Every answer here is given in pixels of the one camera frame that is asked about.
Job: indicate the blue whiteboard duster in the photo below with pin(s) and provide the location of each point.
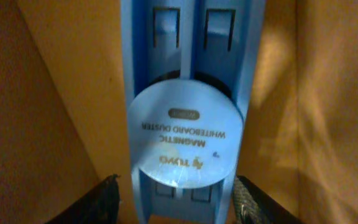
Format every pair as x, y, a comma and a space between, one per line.
188, 73

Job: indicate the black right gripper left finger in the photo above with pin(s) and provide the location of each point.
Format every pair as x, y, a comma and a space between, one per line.
99, 205

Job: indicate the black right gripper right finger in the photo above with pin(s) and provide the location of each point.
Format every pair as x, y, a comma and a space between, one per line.
252, 205

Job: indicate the brown cardboard box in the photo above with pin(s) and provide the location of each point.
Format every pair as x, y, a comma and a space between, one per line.
63, 119

